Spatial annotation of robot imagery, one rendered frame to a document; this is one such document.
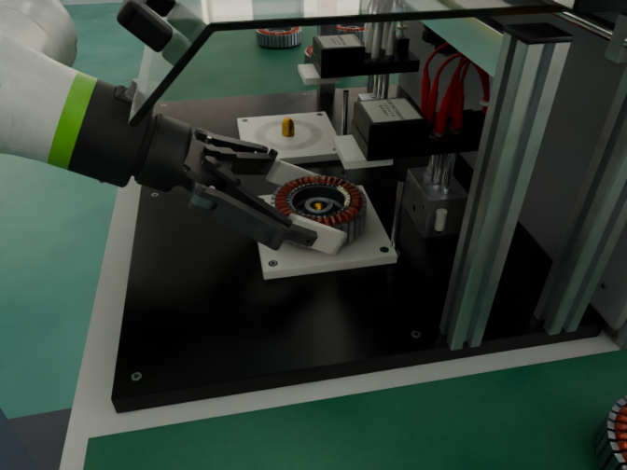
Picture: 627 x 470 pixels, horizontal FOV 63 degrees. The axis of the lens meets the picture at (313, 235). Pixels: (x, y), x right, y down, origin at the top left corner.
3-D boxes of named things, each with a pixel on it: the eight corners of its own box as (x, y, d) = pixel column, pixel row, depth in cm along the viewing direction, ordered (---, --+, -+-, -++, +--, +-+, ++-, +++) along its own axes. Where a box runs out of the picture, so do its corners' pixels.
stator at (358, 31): (374, 46, 126) (375, 30, 123) (328, 45, 126) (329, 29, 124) (372, 32, 134) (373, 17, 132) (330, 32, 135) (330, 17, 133)
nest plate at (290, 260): (263, 280, 55) (263, 271, 54) (251, 203, 67) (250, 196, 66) (397, 263, 57) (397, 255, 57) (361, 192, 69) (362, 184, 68)
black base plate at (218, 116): (116, 414, 45) (109, 398, 43) (155, 113, 95) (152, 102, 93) (598, 337, 52) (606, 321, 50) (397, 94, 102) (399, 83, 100)
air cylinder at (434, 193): (422, 238, 61) (428, 200, 58) (402, 203, 67) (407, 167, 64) (462, 233, 62) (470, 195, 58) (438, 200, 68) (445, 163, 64)
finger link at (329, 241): (290, 212, 53) (291, 215, 52) (346, 231, 56) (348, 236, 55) (277, 233, 54) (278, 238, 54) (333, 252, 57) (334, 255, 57)
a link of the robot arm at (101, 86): (76, 148, 55) (58, 195, 48) (107, 49, 50) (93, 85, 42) (132, 168, 58) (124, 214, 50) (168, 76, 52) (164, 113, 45)
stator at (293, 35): (311, 43, 127) (311, 27, 125) (274, 52, 121) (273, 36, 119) (284, 33, 134) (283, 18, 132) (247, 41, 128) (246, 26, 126)
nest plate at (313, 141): (244, 169, 74) (243, 161, 73) (237, 124, 86) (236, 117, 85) (345, 159, 76) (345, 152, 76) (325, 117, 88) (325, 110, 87)
